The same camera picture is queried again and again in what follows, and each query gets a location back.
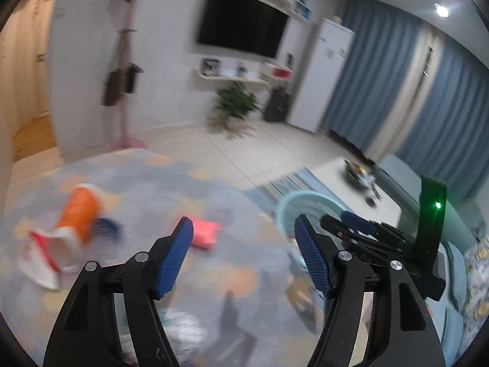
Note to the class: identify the light blue plastic basket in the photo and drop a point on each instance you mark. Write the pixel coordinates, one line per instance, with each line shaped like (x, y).
(301, 202)

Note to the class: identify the black hanging bag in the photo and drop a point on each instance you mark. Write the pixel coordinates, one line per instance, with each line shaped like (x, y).
(133, 78)

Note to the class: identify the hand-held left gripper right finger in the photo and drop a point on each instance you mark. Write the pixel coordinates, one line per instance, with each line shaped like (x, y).
(311, 260)

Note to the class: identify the striped blue rug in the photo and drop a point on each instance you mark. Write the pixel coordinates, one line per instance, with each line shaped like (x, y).
(279, 185)

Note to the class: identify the ceiling light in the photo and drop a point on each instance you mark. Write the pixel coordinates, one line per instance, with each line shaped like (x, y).
(441, 9)

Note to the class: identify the white refrigerator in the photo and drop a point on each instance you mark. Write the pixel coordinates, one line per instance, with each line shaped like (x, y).
(324, 72)

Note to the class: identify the pink coat rack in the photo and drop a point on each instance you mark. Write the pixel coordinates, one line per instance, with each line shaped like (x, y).
(127, 84)

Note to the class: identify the blue white patterned wrapper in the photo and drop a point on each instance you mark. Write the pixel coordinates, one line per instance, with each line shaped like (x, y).
(187, 332)

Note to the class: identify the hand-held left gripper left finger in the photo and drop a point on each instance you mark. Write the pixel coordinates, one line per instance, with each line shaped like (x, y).
(174, 260)

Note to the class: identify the blue curtain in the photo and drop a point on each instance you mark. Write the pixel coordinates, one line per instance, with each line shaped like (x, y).
(366, 76)
(454, 122)

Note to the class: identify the black wall television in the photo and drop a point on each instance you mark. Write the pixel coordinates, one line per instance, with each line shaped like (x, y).
(240, 21)

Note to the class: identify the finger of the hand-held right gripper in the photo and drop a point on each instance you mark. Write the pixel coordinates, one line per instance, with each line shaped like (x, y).
(338, 229)
(355, 220)

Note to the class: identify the blue flat wrapper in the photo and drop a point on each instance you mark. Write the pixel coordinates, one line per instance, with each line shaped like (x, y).
(107, 227)

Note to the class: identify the dark bowl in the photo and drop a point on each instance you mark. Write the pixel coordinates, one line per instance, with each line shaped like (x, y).
(357, 174)

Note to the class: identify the red box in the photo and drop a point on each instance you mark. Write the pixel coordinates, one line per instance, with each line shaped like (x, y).
(280, 73)

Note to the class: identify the picture frame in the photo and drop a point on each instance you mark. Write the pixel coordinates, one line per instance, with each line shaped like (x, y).
(210, 67)

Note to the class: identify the white coffee table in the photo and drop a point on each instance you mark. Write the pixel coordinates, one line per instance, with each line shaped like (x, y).
(336, 183)

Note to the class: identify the brown hanging bag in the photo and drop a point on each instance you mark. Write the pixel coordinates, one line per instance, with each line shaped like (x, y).
(111, 88)

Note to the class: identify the green potted plant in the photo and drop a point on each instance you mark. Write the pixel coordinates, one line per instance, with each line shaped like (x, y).
(235, 101)

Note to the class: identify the patterned play mat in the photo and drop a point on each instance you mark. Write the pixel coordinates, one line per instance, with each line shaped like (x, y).
(152, 183)

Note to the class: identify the orange snack bag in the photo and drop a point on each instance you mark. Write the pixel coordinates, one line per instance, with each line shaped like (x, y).
(78, 214)

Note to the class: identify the black suitcase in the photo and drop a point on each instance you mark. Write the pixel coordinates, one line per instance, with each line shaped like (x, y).
(277, 105)

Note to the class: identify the white paper bag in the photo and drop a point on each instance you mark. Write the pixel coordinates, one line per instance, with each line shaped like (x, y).
(40, 260)

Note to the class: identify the red snack packet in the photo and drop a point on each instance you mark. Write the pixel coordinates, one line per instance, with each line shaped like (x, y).
(204, 233)

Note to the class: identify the patterned cushion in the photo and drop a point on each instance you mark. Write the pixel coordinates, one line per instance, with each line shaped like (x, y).
(477, 286)

